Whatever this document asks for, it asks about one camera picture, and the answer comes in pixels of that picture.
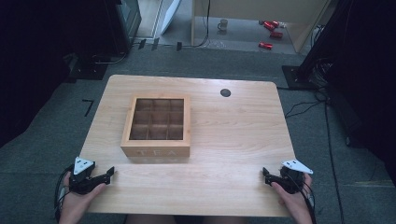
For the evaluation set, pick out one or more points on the black round table grommet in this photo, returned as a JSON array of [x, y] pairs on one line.
[[225, 92]]

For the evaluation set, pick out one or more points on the black stand with base plate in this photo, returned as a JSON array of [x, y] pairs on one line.
[[299, 77]]

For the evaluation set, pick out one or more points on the grey mug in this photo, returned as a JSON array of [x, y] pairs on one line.
[[223, 25]]

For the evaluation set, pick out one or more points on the person's right hand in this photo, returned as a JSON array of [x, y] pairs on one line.
[[294, 205]]

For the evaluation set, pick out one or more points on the wooden compartment tea box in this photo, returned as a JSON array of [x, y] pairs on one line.
[[157, 124]]

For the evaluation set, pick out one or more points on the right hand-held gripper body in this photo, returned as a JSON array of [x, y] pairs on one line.
[[292, 179]]

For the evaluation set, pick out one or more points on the black angled floor tape mark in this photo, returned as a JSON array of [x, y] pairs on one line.
[[89, 107]]

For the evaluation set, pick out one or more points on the dark cabinet with screen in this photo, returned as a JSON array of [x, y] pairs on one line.
[[124, 25]]

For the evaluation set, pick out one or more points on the person's left hand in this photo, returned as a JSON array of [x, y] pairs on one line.
[[74, 203]]

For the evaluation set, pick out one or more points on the red can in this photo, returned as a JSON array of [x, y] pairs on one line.
[[276, 34], [265, 45]]

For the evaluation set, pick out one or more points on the black floor tape strip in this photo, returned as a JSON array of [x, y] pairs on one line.
[[179, 46], [155, 44], [142, 44]]

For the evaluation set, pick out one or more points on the red tool on floor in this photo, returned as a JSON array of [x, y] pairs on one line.
[[269, 25]]

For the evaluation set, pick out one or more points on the dark curtain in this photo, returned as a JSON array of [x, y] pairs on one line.
[[370, 77], [31, 62]]

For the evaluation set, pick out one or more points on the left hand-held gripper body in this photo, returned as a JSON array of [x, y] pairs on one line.
[[81, 179]]

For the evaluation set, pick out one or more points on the white board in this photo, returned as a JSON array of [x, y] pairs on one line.
[[171, 14]]

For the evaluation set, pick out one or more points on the black flat base plate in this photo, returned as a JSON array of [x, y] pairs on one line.
[[88, 70]]

